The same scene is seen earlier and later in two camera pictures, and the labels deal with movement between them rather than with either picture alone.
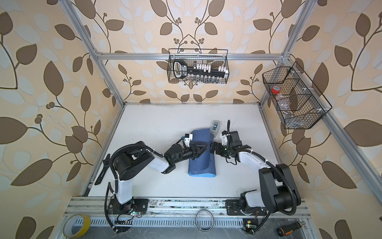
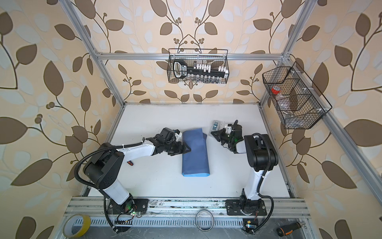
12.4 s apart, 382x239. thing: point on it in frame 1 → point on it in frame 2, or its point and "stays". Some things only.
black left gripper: x=194 y=151 → x=182 y=149
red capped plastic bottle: x=276 y=89 stays
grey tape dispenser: x=215 y=127 stays
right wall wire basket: x=297 y=100 stays
